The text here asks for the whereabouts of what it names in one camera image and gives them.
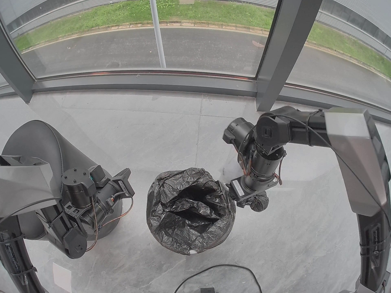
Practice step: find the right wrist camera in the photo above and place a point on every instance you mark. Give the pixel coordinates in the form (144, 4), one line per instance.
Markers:
(228, 136)

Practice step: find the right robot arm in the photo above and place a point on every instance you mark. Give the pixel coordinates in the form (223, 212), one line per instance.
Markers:
(351, 151)

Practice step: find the black plastic bag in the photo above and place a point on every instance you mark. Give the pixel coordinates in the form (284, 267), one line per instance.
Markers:
(171, 224)

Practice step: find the window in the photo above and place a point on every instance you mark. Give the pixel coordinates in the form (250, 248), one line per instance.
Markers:
(293, 41)

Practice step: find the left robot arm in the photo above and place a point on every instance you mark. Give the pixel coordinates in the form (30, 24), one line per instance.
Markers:
(76, 188)

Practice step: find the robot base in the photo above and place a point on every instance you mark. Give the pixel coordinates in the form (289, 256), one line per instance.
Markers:
(207, 290)

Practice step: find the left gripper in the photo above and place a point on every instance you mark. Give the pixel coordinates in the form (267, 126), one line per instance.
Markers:
(123, 188)

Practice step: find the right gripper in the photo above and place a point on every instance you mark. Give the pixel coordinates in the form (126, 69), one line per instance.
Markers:
(265, 169)

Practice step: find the black plastic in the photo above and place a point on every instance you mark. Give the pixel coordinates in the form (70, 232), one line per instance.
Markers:
(259, 201)

